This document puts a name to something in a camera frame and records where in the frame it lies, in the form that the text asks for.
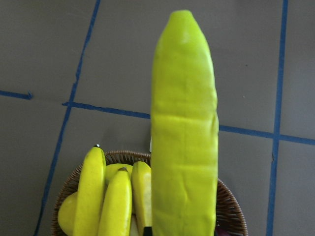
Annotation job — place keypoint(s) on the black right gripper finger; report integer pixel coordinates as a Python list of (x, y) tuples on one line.
[(147, 231)]

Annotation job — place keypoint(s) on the curved yellow banana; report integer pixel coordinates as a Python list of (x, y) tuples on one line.
[(117, 207)]

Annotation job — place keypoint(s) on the large yellow banana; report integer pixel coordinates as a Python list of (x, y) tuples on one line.
[(90, 193)]

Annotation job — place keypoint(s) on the greenish yellow banana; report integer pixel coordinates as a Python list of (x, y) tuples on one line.
[(185, 129)]

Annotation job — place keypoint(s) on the brown wicker basket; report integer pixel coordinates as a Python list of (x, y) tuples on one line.
[(228, 212)]

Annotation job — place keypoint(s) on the yellow lemon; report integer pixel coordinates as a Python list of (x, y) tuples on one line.
[(66, 214)]

